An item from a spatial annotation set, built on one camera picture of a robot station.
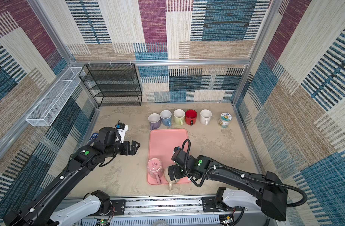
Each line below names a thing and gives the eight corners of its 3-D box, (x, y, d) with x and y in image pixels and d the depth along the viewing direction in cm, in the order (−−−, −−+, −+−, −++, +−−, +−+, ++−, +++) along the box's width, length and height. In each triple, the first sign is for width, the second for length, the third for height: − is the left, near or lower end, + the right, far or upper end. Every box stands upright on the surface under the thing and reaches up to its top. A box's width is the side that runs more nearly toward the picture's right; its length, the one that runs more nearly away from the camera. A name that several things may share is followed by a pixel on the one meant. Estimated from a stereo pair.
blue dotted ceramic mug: (160, 129, 106) (159, 121, 98) (161, 118, 113) (160, 109, 105) (171, 129, 106) (171, 121, 98) (171, 118, 113) (171, 109, 105)
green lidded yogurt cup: (219, 127, 106) (222, 120, 100) (217, 119, 111) (219, 112, 105) (230, 127, 106) (233, 120, 100) (227, 119, 111) (231, 112, 105)
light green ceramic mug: (171, 127, 107) (171, 119, 99) (174, 116, 113) (174, 108, 106) (182, 129, 106) (182, 121, 98) (184, 118, 112) (185, 109, 105)
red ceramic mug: (185, 127, 107) (185, 121, 101) (184, 116, 114) (185, 109, 108) (196, 127, 107) (198, 121, 101) (195, 116, 114) (196, 109, 108)
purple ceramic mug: (148, 132, 105) (146, 125, 98) (150, 120, 112) (148, 113, 105) (159, 132, 105) (158, 125, 98) (160, 120, 112) (159, 113, 105)
